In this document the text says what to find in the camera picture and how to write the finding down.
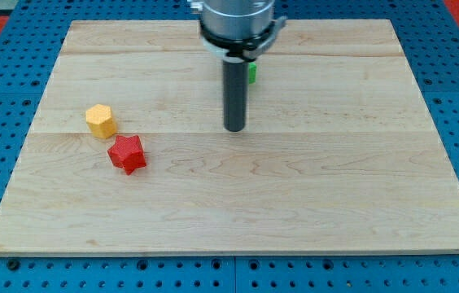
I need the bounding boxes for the green star block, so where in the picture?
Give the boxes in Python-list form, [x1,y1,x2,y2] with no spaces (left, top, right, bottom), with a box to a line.
[248,62,257,85]

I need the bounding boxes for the red star block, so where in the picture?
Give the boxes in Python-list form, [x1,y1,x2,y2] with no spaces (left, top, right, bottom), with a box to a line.
[107,135,146,175]

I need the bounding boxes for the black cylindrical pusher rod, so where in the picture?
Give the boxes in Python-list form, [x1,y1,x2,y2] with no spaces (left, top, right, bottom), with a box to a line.
[222,61,248,132]

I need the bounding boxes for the light wooden board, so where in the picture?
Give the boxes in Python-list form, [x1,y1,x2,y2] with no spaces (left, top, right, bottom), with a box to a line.
[0,19,459,257]

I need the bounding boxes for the yellow hexagon block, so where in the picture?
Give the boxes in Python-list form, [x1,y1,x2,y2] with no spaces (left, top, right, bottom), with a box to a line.
[85,104,117,138]

